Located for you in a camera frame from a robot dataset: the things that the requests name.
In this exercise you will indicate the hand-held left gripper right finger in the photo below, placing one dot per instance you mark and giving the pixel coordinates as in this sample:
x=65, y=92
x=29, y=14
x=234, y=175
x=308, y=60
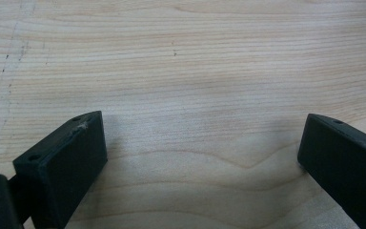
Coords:
x=346, y=165

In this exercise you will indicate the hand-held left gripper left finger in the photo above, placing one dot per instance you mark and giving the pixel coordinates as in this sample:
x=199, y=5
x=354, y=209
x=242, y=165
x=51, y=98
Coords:
x=63, y=165

